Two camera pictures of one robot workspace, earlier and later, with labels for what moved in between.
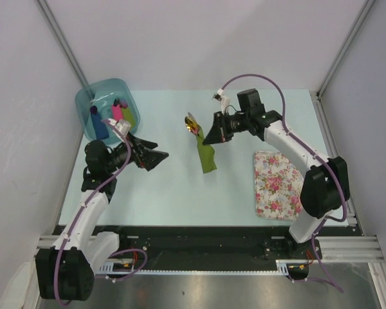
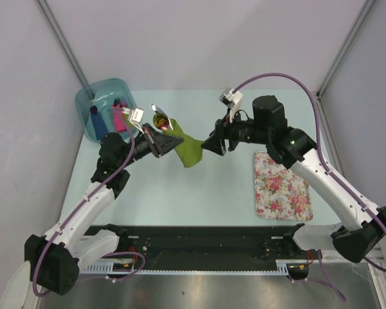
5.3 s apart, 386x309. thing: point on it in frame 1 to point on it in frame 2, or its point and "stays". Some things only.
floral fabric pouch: x=278 y=185 stays
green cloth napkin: x=206 y=154 to x=190 y=150
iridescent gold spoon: x=191 y=123 to x=161 y=121
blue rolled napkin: x=101 y=132 stays
